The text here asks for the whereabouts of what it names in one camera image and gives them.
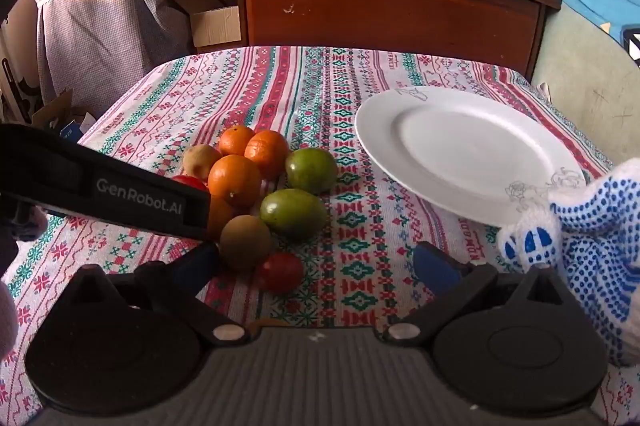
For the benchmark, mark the red cherry tomato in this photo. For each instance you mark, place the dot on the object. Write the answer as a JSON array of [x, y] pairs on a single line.
[[281, 273], [190, 182]]

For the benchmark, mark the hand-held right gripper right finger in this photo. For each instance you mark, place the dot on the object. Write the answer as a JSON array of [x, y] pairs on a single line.
[[435, 268]]

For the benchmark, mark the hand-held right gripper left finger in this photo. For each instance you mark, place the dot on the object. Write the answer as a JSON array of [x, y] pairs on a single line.
[[197, 263]]

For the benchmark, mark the white plate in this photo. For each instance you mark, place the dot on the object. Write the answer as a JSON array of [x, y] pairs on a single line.
[[465, 151]]

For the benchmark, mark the orange mandarin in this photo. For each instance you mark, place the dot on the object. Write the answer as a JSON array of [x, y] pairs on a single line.
[[220, 215], [234, 180], [267, 153], [235, 140]]

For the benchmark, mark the person's right hand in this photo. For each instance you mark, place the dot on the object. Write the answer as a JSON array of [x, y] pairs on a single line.
[[605, 256]]

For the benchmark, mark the checked curtain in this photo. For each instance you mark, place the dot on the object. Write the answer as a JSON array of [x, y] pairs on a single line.
[[100, 31]]

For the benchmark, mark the brown wooden nightstand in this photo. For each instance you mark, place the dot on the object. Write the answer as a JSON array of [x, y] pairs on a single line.
[[390, 11]]

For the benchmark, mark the black patterned object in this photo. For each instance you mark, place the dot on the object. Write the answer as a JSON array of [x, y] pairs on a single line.
[[631, 46]]

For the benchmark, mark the patterned tablecloth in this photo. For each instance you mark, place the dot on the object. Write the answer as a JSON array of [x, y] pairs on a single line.
[[325, 106]]

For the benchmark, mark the green mandarin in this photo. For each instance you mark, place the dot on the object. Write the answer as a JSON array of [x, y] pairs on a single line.
[[311, 171], [293, 214]]

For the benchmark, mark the pale green bed sheet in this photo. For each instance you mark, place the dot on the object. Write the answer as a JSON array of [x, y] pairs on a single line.
[[590, 96]]

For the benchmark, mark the open cardboard box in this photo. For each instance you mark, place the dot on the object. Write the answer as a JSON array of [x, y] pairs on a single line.
[[215, 26]]

